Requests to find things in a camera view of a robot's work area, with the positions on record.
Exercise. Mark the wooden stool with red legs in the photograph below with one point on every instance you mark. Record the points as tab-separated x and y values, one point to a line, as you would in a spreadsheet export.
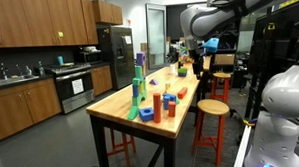
221	75
213	107
127	154

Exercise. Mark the white plastic container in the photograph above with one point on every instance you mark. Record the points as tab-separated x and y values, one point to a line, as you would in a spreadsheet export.
90	49

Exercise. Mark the white paper on oven door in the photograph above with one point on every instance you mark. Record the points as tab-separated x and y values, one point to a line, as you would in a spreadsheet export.
78	86

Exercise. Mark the green foam arch block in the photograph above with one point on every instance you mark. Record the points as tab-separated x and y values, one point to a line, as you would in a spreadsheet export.
135	101

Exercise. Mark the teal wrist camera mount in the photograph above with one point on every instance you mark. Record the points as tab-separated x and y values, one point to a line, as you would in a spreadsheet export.
211	44

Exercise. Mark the short green foam block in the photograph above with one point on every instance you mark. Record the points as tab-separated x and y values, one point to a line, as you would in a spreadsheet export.
136	81

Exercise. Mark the tall red foam block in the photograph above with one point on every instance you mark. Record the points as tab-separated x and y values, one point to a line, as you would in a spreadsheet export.
157	108

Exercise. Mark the brown wooden wall cabinets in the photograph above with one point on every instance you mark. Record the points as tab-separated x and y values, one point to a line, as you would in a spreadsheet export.
37	20

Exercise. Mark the black equipment rack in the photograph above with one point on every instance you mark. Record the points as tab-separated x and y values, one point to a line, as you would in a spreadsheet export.
282	55

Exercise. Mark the frosted glass door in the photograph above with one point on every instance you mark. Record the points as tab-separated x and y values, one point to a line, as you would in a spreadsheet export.
156	36

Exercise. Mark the stainless steel fridge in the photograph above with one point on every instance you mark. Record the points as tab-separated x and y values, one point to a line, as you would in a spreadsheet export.
122	64

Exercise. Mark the orange foam cylinder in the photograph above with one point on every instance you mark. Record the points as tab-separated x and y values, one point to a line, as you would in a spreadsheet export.
144	71

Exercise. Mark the small brown wooden wall cabinet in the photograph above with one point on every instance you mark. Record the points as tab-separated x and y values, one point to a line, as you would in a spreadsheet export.
107	11

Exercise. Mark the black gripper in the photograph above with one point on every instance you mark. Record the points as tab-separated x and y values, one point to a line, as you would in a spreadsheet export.
197	58

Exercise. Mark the green half cylinder block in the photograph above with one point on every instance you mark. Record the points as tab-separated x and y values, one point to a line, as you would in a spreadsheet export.
177	100

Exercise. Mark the brown wooden board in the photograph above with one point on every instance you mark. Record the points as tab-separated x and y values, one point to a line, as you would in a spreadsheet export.
224	59

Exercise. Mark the green foam cylinder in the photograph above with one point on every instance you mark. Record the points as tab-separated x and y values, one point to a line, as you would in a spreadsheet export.
138	72

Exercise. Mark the blue rectangular foam block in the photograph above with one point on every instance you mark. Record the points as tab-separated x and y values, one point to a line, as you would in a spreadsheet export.
172	97

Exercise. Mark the yellow foam cylinder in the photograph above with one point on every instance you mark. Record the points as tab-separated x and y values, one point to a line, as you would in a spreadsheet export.
141	87

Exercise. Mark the long red-orange foam block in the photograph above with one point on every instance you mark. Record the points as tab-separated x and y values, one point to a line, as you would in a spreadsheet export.
182	93

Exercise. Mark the blue square block with hole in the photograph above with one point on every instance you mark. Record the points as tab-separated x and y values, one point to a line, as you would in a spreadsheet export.
146	117

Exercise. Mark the white paper on fridge door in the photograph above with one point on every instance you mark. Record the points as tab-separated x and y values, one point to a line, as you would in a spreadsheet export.
128	40

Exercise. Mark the green bowl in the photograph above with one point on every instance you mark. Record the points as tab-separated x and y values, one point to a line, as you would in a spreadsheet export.
182	70

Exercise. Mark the green sticky note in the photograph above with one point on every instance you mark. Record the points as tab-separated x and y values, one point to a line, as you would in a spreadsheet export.
60	34

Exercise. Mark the yellow foam cube with hole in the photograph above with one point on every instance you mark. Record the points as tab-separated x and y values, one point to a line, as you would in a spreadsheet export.
167	85

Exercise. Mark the narrow brown wooden base cabinet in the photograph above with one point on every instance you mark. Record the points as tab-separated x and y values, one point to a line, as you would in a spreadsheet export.
101	80

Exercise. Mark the purple foam triangle block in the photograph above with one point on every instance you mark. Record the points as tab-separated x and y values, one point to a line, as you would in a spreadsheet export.
153	82

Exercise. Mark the brown wooden base cabinets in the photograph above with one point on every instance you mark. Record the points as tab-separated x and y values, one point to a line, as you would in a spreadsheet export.
23	108

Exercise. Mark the steel sink faucet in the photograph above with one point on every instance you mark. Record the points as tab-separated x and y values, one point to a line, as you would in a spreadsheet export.
3	73

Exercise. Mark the stainless steel stove oven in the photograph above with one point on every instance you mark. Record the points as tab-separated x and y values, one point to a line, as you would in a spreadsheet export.
66	99

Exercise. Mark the teal cup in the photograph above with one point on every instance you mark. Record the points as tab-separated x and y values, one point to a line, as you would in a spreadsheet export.
60	60

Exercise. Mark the long green foam block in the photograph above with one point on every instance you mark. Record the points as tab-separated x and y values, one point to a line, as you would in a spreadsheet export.
133	113

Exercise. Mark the white cup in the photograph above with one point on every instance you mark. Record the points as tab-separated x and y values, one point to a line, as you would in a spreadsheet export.
172	69

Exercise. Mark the short red foam block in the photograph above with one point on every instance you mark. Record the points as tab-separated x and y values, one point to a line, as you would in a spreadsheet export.
171	109

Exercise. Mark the blue bowl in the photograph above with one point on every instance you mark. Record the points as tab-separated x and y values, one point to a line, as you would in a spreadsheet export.
182	74

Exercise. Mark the purple foam cube with hole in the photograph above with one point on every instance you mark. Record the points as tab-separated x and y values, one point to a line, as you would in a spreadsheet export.
139	60

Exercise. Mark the blue foam cylinder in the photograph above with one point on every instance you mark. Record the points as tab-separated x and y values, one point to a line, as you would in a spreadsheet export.
135	91
166	104

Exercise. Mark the black microwave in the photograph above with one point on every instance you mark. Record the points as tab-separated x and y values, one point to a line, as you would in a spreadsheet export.
88	57

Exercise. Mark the clear bag of colourful blocks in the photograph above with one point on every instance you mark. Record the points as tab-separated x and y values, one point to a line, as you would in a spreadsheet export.
183	54

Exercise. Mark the steel kitchen sink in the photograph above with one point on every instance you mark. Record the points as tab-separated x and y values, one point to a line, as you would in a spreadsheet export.
12	80

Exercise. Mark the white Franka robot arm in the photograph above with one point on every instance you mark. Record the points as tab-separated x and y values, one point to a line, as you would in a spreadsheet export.
220	17

